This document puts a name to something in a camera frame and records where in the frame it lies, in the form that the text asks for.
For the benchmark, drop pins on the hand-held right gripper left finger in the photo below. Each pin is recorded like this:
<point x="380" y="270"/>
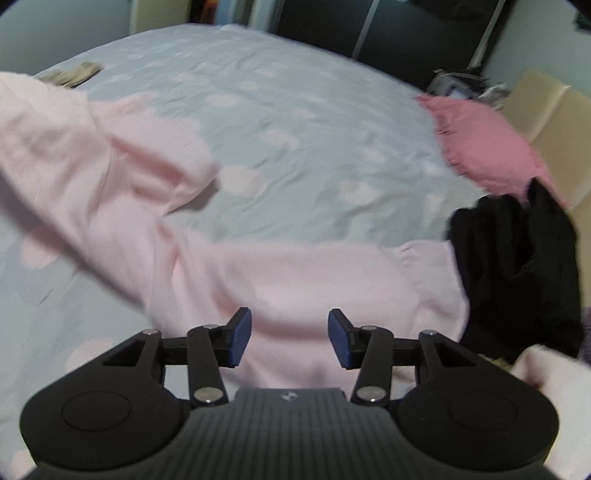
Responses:
<point x="243" y="333"/>

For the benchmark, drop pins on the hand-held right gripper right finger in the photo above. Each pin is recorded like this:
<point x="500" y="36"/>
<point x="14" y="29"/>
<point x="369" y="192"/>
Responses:
<point x="336" y="336"/>

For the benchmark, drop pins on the light pink garment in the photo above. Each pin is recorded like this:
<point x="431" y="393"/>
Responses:
<point x="286" y="286"/>

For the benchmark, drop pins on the black garment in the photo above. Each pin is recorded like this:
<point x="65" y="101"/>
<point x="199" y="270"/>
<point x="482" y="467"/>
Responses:
<point x="521" y="272"/>

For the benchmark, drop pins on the bed with cloud print sheet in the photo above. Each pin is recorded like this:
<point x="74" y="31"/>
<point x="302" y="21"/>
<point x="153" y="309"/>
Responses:
<point x="295" y="138"/>

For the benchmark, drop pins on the white fluffy cloth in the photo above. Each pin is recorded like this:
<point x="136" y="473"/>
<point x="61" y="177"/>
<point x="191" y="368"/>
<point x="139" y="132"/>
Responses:
<point x="558" y="392"/>

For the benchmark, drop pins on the pink ruffled pillow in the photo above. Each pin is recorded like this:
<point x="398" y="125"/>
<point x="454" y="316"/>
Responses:
<point x="489" y="143"/>

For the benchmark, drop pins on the grey bag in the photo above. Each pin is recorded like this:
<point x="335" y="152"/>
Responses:
<point x="455" y="83"/>

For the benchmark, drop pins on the dark sliding wardrobe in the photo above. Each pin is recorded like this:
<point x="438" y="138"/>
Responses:
<point x="383" y="32"/>

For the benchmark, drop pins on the beige cloth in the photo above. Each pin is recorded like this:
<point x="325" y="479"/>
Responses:
<point x="71" y="74"/>

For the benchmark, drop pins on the cream door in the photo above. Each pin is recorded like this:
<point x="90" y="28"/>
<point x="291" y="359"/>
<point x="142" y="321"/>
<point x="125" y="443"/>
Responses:
<point x="159" y="16"/>

